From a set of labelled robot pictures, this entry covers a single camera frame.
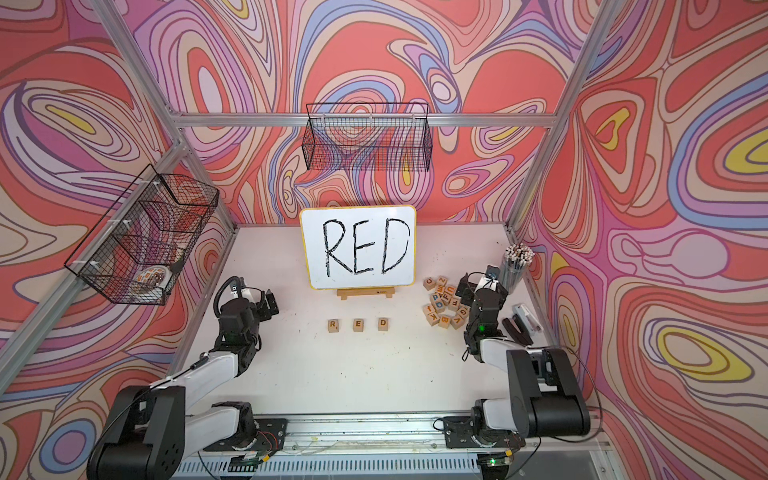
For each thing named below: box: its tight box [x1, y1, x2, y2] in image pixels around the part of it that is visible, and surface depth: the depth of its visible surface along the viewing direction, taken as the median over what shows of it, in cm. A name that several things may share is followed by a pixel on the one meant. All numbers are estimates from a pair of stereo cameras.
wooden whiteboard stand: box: [337, 287, 396, 301], surface depth 97 cm
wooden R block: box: [328, 319, 339, 333], surface depth 92 cm
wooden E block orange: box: [353, 318, 364, 333], surface depth 93 cm
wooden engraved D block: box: [378, 317, 391, 332], surface depth 93 cm
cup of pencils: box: [501, 243, 535, 295], surface depth 90 cm
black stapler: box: [502, 303, 544, 346], surface depth 92 cm
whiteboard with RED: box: [300, 205, 417, 290], surface depth 92 cm
